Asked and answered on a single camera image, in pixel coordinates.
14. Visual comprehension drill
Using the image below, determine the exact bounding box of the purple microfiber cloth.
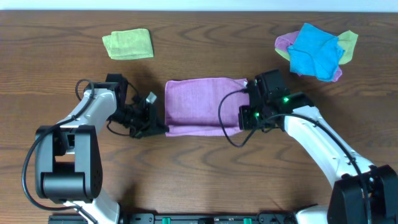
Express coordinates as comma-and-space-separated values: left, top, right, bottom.
165, 77, 249, 137

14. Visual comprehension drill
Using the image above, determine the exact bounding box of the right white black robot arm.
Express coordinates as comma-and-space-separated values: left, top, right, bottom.
239, 81, 397, 224

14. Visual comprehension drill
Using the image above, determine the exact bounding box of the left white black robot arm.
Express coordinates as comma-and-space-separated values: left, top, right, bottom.
29, 74, 169, 223

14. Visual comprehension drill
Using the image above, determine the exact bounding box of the blue cloth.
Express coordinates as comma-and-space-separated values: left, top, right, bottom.
287, 23, 344, 82

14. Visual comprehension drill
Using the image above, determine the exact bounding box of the folded green cloth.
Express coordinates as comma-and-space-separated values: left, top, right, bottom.
102, 29, 154, 60

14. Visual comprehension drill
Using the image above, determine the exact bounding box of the green cloth in pile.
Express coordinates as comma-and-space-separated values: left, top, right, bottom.
274, 29, 359, 65

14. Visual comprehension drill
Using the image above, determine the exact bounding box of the right black cable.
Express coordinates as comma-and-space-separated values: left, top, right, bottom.
217, 88, 373, 224

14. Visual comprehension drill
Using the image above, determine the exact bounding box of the black cable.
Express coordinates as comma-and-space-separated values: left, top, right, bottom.
217, 88, 373, 224
21, 78, 144, 224

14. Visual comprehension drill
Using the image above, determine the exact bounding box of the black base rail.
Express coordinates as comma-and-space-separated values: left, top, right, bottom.
47, 212, 298, 224

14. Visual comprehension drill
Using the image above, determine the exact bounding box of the left black cable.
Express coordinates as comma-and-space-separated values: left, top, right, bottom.
21, 78, 144, 224

